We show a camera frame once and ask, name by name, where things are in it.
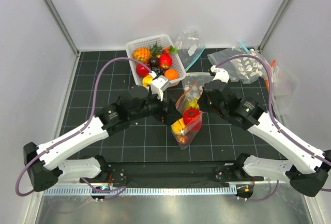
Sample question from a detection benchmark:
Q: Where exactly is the orange toy pineapple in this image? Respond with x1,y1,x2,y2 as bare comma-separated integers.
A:
132,47,152,64

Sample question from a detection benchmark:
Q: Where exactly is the aluminium frame post right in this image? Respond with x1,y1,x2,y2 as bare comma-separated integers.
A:
258,0,293,52

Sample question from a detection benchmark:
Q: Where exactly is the red bell pepper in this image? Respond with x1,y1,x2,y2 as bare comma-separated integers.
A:
183,109,202,131

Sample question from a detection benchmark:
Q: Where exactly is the black cutting mat with grid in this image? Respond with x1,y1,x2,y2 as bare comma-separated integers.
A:
61,51,283,162

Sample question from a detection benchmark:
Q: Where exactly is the light blue zipper dotted bag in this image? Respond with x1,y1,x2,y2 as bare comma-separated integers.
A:
207,46,268,84

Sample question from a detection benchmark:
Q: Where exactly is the slotted white cable duct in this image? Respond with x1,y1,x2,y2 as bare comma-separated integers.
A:
43,185,237,197

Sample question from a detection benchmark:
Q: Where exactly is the blue zipper clear bag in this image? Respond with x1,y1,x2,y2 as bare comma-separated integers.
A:
174,28,205,71

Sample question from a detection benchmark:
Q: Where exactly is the red strawberry with leaves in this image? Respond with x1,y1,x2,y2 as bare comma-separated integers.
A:
162,46,178,55

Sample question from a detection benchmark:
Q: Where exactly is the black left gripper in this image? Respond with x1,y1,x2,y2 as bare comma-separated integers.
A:
129,88,183,126

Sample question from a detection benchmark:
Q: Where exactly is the aluminium frame post left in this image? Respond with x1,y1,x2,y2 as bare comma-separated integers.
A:
43,0,79,56

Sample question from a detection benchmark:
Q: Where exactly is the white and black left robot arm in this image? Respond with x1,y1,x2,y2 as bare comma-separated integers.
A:
23,85,182,192

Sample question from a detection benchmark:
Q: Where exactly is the yellow bell pepper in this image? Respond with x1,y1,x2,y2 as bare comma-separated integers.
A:
142,74,153,87

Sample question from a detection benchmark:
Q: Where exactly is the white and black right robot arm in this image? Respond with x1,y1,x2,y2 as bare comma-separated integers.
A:
198,80,330,197

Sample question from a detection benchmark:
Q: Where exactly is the dark red plum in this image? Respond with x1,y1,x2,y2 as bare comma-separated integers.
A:
178,142,191,150

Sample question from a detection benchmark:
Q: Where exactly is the white dotted clear bag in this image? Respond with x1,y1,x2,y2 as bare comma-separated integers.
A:
182,72,214,97

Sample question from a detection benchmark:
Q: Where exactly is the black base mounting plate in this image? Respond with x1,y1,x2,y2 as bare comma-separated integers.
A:
88,161,263,188

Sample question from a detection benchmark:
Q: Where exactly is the yellow lemon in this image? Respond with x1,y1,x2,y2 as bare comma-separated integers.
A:
171,118,186,135

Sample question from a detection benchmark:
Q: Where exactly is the orange fruit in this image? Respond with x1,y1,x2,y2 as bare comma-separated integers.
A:
164,69,178,81

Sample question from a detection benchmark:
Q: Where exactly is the aluminium frame post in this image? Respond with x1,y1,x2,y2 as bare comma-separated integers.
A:
258,0,293,52
43,0,79,56

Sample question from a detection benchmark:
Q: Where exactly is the orange zipper bag at right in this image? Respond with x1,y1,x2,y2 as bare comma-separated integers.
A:
266,60,298,117

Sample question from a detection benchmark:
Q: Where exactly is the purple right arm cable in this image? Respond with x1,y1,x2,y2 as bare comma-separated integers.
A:
216,54,331,201

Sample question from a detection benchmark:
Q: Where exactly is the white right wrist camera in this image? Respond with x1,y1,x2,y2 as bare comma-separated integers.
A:
209,66,230,83

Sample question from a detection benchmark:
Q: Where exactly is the orange zipper clear bag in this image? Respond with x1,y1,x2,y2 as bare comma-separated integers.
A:
171,81,203,150

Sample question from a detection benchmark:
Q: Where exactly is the yellow banana bunch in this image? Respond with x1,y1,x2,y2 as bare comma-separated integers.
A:
186,97,200,110

